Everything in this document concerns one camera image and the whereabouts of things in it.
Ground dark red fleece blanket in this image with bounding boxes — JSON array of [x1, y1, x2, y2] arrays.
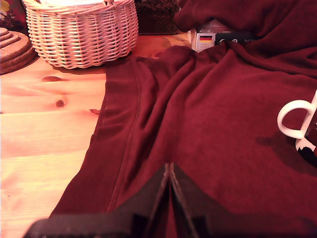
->
[[51, 0, 317, 238]]

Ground night sky print mug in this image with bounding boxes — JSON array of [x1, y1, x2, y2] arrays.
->
[[276, 89, 317, 167]]

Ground white box with flag print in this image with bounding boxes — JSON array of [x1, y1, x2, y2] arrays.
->
[[190, 19, 256, 53]]

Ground stepped cork trivet stack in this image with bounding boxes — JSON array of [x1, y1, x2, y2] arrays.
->
[[0, 27, 38, 75]]

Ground wicker basket with handle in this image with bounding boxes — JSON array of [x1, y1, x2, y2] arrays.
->
[[22, 0, 139, 69]]

